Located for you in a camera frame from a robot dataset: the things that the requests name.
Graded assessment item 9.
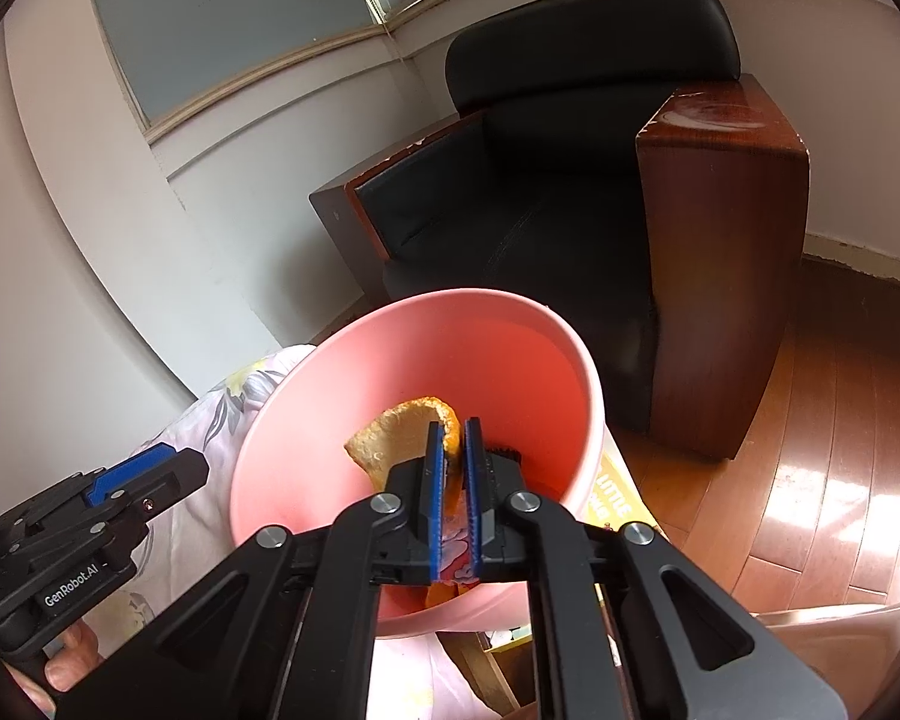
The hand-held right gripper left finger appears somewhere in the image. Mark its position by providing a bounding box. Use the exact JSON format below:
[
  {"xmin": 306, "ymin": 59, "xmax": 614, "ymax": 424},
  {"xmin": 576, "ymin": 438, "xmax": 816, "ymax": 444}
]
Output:
[{"xmin": 56, "ymin": 424, "xmax": 445, "ymax": 720}]

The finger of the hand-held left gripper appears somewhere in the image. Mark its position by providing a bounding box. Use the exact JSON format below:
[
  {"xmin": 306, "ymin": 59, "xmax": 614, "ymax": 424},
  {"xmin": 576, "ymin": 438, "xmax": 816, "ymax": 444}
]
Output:
[{"xmin": 82, "ymin": 444, "xmax": 212, "ymax": 527}]

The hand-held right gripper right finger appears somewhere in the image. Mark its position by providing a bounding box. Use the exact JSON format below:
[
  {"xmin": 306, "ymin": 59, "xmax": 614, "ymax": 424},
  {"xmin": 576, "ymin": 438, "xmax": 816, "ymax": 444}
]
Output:
[{"xmin": 463, "ymin": 417, "xmax": 848, "ymax": 720}]

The orange peel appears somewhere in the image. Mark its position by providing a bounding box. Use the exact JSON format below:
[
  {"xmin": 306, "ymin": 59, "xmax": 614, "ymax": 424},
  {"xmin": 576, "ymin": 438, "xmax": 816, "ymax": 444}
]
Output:
[
  {"xmin": 343, "ymin": 395, "xmax": 466, "ymax": 527},
  {"xmin": 420, "ymin": 582, "xmax": 482, "ymax": 610}
]

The pink plastic bin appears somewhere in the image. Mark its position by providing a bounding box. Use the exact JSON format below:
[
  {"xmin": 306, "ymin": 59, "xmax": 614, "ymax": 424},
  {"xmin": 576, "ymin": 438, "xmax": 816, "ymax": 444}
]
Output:
[{"xmin": 229, "ymin": 286, "xmax": 608, "ymax": 643}]

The person's left hand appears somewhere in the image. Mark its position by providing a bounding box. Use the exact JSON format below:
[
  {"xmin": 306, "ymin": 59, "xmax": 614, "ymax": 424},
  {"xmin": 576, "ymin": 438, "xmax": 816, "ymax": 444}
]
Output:
[{"xmin": 15, "ymin": 619, "xmax": 108, "ymax": 713}]

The floral blanket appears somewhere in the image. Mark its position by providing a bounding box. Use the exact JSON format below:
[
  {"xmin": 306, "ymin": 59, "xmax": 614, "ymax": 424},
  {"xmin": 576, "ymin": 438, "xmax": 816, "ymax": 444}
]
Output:
[{"xmin": 82, "ymin": 345, "xmax": 496, "ymax": 720}]

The wooden crate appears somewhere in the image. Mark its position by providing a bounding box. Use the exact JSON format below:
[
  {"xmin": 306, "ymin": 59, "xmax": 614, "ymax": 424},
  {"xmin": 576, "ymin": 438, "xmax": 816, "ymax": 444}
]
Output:
[{"xmin": 450, "ymin": 621, "xmax": 542, "ymax": 718}]

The black armchair with wooden arms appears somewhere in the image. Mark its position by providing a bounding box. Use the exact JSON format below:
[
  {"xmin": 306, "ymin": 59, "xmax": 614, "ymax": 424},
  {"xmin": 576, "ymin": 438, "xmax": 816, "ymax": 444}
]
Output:
[{"xmin": 309, "ymin": 0, "xmax": 810, "ymax": 461}]

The beige plastic chair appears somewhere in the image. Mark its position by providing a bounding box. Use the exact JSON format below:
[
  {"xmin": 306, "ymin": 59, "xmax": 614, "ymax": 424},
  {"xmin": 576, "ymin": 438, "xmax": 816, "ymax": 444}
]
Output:
[{"xmin": 757, "ymin": 589, "xmax": 900, "ymax": 720}]

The frosted glass window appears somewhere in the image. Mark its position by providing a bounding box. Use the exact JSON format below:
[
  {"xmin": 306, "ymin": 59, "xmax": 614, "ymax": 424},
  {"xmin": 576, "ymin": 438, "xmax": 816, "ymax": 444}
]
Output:
[{"xmin": 81, "ymin": 0, "xmax": 691, "ymax": 142}]

